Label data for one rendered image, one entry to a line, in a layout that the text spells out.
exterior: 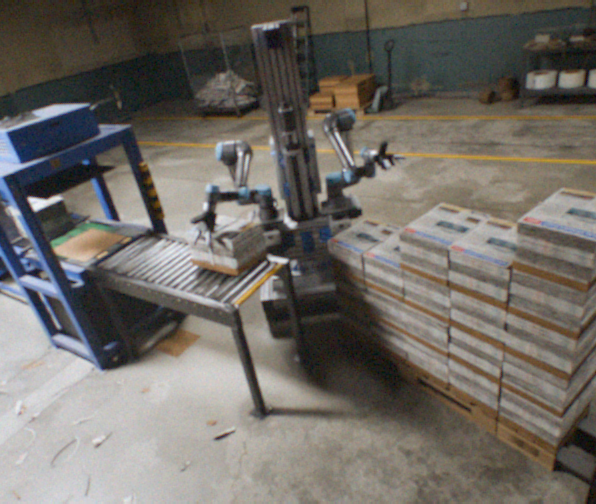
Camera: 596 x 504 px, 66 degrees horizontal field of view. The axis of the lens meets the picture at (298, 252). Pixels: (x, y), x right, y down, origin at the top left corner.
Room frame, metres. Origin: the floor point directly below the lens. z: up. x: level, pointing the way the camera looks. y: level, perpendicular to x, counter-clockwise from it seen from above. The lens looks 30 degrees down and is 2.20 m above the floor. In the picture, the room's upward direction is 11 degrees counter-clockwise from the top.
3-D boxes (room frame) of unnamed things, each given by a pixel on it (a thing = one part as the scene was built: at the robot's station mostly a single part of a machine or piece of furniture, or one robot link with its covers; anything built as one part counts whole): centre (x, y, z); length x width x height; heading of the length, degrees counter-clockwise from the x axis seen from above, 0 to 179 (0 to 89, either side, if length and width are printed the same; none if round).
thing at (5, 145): (3.20, 1.56, 1.65); 0.60 x 0.45 x 0.20; 142
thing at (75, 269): (3.20, 1.56, 0.75); 0.70 x 0.65 x 0.10; 52
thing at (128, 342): (2.74, 1.37, 0.34); 0.06 x 0.06 x 0.68; 52
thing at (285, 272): (2.77, 0.60, 0.74); 1.34 x 0.05 x 0.12; 52
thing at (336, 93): (8.98, -1.41, 0.28); 1.20 x 0.83 x 0.57; 52
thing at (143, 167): (3.32, 1.01, 1.05); 0.05 x 0.05 x 0.45; 52
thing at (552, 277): (1.51, -1.09, 0.63); 0.38 x 0.29 x 0.97; 124
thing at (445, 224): (2.00, -0.76, 1.06); 0.37 x 0.29 x 0.01; 125
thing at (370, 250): (2.10, -0.68, 0.42); 1.17 x 0.39 x 0.83; 34
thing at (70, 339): (3.20, 1.56, 0.38); 0.94 x 0.69 x 0.63; 142
